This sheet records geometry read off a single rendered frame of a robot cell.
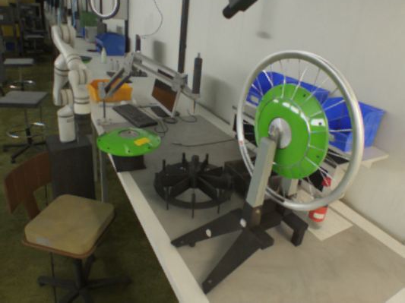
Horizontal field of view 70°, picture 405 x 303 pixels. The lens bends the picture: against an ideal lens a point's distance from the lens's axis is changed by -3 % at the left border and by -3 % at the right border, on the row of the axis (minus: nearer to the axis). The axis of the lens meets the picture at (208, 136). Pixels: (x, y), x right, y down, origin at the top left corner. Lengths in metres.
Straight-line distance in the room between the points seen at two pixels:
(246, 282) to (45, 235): 1.04
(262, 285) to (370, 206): 0.72
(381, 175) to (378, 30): 0.62
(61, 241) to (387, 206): 1.51
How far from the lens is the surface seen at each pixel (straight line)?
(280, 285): 1.08
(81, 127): 1.54
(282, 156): 0.99
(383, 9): 1.48
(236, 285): 1.04
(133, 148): 1.42
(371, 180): 1.52
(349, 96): 0.85
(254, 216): 1.07
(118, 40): 4.82
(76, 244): 1.61
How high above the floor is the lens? 1.70
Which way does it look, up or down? 23 degrees down
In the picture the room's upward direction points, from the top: 6 degrees clockwise
